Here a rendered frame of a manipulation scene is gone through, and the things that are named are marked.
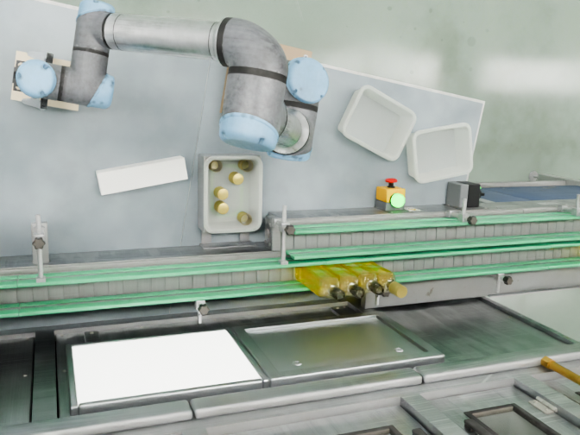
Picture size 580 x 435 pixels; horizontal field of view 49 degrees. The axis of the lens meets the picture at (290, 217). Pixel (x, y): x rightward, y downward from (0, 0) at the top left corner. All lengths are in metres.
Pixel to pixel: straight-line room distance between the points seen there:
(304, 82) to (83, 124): 0.62
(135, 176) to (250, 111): 0.67
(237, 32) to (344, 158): 0.88
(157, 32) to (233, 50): 0.18
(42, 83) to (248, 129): 0.45
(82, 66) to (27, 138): 0.46
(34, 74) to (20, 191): 0.53
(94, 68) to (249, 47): 0.37
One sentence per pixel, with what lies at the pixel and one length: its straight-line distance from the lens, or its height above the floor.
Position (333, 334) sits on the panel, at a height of 1.10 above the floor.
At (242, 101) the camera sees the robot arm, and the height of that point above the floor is 1.42.
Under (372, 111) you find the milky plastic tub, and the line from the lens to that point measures 2.07.
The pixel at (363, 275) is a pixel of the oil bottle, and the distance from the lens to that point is 1.77.
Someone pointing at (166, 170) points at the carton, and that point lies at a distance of 1.81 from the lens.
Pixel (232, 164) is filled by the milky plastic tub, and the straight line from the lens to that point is 1.89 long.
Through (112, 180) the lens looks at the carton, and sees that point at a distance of 1.79.
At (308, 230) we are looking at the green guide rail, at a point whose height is 0.96.
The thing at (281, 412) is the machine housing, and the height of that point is 1.42.
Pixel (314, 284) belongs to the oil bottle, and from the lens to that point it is 1.76.
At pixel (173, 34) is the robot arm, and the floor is 1.28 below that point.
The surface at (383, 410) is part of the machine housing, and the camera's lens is 1.48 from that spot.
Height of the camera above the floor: 2.58
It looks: 66 degrees down
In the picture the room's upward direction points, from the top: 119 degrees clockwise
